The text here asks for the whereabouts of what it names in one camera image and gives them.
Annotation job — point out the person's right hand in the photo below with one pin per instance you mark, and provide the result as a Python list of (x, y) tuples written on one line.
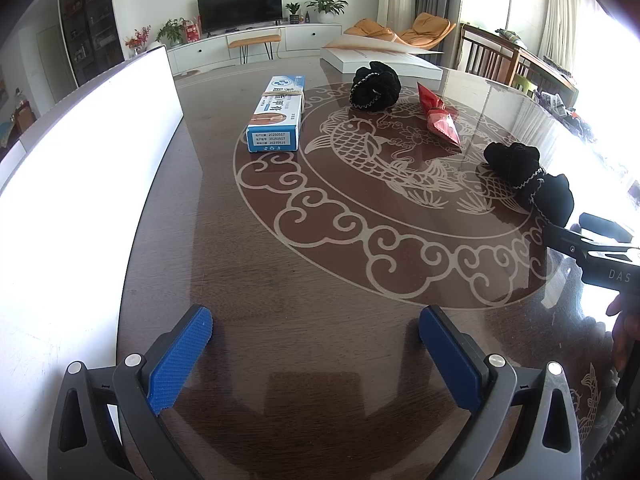
[(626, 328)]

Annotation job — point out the green potted plant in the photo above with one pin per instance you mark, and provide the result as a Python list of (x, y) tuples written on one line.
[(328, 10), (171, 33)]

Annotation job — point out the blue white medicine box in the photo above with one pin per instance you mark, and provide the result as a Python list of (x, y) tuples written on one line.
[(277, 118)]

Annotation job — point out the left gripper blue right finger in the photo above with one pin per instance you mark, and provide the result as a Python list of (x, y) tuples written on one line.
[(544, 443)]

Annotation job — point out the wooden dining chair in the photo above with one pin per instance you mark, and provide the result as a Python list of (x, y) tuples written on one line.
[(491, 56)]

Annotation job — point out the red flowers in white vase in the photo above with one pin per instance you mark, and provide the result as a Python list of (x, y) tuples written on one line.
[(138, 41)]

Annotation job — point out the wooden bench stool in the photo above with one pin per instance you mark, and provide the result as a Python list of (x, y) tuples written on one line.
[(243, 46)]

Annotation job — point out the green potted plant right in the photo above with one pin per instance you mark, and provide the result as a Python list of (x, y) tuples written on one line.
[(328, 10)]

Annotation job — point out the small potted plant by tv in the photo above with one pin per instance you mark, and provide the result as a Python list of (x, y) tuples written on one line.
[(293, 12)]

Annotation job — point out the black flat television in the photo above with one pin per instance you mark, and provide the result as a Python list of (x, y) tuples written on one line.
[(217, 15)]

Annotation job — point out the white tv cabinet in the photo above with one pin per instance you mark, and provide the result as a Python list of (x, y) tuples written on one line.
[(260, 44)]

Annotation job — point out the white storage bin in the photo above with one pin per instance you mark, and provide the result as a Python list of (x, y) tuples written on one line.
[(69, 214)]

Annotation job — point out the red snack packet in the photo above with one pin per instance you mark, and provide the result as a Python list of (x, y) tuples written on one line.
[(439, 118)]

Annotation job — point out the green potted plant left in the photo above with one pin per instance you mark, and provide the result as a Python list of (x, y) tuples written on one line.
[(171, 33)]

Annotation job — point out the white flat gift box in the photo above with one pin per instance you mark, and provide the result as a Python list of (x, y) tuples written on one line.
[(347, 53)]

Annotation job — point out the black velvet scrunchie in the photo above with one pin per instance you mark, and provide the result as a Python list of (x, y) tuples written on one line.
[(375, 88), (519, 165)]

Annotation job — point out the dark glass display cabinet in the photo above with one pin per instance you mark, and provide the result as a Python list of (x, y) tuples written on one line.
[(90, 37)]

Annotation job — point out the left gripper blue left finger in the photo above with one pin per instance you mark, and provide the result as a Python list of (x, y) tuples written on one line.
[(84, 443)]

